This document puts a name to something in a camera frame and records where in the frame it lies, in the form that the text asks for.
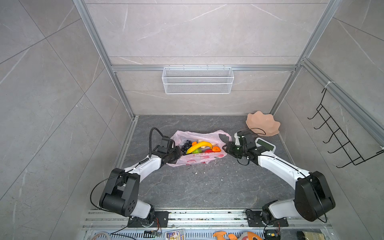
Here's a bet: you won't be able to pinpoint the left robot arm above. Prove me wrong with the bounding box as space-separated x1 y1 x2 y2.
99 137 182 221

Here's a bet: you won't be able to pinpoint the pink scalloped bowl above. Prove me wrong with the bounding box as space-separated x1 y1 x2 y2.
246 111 281 137

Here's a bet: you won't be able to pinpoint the pink plastic bag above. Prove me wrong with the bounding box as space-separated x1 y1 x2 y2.
168 130 232 167

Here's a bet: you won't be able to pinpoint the orange plush toy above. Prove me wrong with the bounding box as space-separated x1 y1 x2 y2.
213 231 263 240

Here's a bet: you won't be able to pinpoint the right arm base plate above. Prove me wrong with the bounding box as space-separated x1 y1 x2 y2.
245 209 289 227

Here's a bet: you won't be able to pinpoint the white digital timer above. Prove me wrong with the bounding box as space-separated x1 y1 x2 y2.
255 138 276 153

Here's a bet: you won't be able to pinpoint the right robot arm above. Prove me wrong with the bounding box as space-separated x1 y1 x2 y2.
223 131 336 225

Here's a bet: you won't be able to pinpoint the yellow fake banana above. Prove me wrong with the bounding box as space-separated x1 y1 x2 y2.
186 142 213 155

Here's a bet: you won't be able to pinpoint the colourful card packet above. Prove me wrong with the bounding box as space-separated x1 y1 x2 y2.
166 230 186 240

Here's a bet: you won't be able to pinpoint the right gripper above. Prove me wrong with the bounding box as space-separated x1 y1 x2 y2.
221 140 248 159

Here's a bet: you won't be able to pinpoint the white wire mesh basket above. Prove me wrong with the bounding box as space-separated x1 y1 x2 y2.
162 67 235 95

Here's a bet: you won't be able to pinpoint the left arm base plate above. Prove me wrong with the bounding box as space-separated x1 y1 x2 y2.
128 211 170 228

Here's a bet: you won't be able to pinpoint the green fake fruit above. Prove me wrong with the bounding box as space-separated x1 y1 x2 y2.
192 149 203 154

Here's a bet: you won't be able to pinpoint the orange fake tangerine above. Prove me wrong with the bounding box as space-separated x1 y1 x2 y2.
212 146 222 153

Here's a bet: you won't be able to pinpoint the dark bottle with label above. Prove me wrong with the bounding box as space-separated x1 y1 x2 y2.
297 231 326 240

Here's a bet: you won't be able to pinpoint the dark fake grapes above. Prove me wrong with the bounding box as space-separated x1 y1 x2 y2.
181 140 193 156

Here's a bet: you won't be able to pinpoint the black wire hook rack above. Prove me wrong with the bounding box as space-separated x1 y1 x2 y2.
307 88 384 169

